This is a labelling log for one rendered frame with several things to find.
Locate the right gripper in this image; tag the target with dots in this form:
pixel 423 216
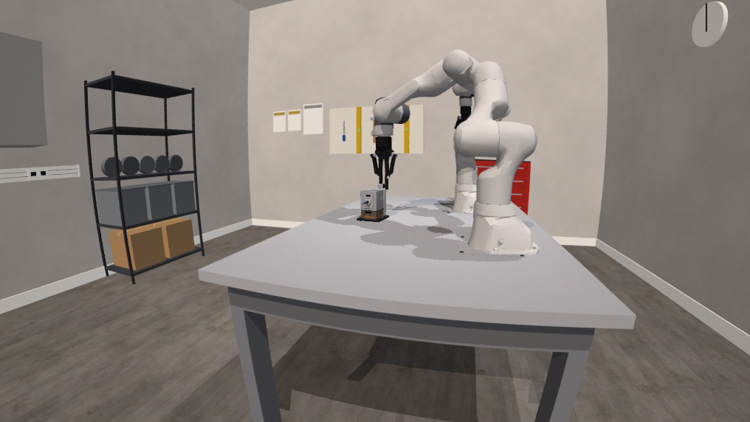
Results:
pixel 465 113

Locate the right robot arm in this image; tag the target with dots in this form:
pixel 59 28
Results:
pixel 466 168

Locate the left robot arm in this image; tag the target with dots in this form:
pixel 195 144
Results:
pixel 495 222

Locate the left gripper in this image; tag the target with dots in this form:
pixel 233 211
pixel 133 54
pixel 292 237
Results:
pixel 383 151

